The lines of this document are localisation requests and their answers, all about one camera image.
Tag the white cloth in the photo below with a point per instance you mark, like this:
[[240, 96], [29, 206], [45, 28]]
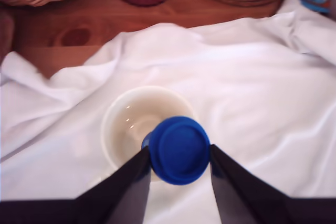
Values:
[[236, 77]]

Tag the blue coffee capsule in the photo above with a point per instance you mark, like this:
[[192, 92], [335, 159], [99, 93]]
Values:
[[181, 150]]

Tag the green illustrated coffee cup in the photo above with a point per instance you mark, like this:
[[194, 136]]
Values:
[[126, 119]]

